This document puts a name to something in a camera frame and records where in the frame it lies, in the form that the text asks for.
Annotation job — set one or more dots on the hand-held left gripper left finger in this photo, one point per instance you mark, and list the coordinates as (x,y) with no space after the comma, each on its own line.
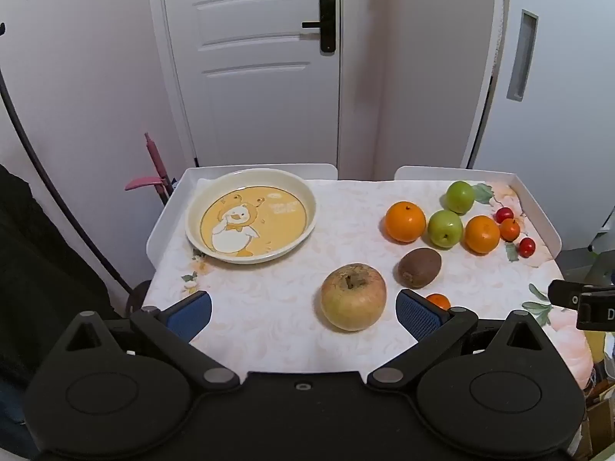
(192,314)

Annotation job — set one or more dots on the dark cloth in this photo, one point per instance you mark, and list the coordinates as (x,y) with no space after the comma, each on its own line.
(38,259)

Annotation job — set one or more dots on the white panel door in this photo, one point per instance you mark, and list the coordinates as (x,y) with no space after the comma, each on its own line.
(250,105)

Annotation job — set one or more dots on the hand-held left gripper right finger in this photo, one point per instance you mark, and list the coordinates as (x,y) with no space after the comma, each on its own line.
(418,317)

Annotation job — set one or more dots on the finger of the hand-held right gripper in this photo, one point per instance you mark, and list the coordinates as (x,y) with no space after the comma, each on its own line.
(564,293)

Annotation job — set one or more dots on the brown kiwi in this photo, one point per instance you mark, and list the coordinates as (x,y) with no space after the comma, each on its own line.
(419,268)

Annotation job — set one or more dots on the red cherry tomato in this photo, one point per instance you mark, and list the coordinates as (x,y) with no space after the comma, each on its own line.
(527,247)
(504,214)

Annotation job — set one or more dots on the green apple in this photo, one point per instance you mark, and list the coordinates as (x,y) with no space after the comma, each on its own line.
(445,228)
(460,197)

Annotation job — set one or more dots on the large orange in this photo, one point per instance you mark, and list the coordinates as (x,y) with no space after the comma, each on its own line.
(405,221)
(482,234)

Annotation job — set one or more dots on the duck print ceramic plate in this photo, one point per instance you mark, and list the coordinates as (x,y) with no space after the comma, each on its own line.
(288,192)

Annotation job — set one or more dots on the black round object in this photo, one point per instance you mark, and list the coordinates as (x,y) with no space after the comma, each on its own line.
(137,297)

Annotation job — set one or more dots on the white tray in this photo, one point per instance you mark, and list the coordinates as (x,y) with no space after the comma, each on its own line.
(163,235)

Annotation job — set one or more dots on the small tangerine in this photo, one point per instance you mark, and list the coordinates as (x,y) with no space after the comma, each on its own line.
(510,229)
(438,301)

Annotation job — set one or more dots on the large yellow apple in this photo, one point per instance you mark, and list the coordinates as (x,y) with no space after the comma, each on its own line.
(354,297)

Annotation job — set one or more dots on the white sliding door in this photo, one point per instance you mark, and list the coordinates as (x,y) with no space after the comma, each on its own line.
(567,153)

